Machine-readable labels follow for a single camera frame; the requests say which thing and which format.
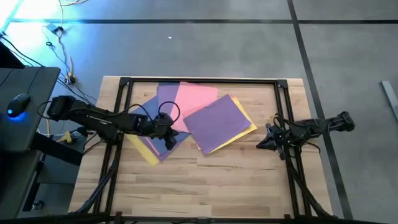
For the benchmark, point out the black caster wheel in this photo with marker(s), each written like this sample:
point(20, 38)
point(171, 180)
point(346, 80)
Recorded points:
point(38, 204)

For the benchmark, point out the black crossbar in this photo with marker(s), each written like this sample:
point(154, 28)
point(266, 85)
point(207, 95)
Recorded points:
point(248, 221)

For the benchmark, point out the yellow paper sheet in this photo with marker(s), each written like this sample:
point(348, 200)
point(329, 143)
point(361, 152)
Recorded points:
point(141, 149)
point(253, 127)

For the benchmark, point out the black computer mouse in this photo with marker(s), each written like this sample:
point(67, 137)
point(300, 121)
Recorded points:
point(19, 104)

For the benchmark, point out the dark grey desk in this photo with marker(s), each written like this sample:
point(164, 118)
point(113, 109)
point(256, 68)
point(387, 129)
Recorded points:
point(34, 84)

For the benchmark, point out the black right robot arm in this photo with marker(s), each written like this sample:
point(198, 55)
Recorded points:
point(326, 123)

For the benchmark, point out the blue paper sheet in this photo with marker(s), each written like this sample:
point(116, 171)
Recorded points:
point(149, 107)

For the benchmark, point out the grey metal strip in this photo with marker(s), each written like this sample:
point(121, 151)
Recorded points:
point(390, 96)

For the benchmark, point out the grey power adapter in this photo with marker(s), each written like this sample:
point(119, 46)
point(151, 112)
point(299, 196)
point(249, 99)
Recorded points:
point(53, 28)

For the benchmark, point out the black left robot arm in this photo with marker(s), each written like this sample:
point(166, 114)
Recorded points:
point(93, 116)

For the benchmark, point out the black aluminium table frame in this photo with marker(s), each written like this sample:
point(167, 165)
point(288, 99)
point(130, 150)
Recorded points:
point(217, 80)

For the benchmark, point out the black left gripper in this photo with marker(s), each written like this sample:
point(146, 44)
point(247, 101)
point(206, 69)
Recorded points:
point(160, 126)

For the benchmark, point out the yellow plug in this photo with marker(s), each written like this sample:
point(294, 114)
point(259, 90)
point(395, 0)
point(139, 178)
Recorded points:
point(66, 137)

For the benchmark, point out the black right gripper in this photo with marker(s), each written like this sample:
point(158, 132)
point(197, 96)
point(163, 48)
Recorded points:
point(280, 135)

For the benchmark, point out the black screen edge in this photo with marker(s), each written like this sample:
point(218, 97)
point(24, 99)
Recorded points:
point(7, 59)

